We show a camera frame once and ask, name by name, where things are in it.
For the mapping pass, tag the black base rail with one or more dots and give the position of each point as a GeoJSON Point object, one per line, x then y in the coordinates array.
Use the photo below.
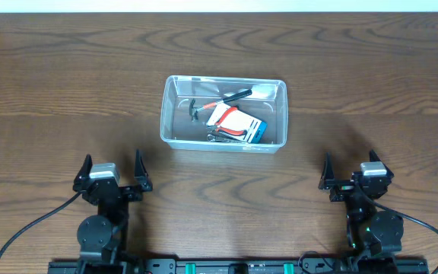
{"type": "Point", "coordinates": [307, 264]}

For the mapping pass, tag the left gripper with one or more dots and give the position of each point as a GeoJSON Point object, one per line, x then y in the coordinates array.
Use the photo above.
{"type": "Point", "coordinates": [126, 192]}

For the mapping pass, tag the silver combination wrench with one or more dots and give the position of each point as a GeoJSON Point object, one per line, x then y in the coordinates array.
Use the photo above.
{"type": "Point", "coordinates": [221, 138]}

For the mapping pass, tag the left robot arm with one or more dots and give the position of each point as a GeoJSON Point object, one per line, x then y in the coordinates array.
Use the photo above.
{"type": "Point", "coordinates": [103, 236]}

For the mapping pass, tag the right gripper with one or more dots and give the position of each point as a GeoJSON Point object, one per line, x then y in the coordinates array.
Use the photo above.
{"type": "Point", "coordinates": [343, 188]}

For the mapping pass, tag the white blue card package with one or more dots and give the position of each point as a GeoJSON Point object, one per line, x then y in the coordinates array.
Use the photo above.
{"type": "Point", "coordinates": [254, 126]}

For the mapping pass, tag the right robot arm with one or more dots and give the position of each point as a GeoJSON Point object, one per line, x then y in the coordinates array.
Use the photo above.
{"type": "Point", "coordinates": [374, 235]}

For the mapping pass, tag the small hammer black handle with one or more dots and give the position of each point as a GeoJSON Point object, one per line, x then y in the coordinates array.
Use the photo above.
{"type": "Point", "coordinates": [193, 111]}

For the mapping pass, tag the clear plastic container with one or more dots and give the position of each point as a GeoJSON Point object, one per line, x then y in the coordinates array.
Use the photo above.
{"type": "Point", "coordinates": [268, 102]}

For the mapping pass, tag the red handled pliers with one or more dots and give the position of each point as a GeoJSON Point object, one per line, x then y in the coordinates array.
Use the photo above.
{"type": "Point", "coordinates": [222, 125]}

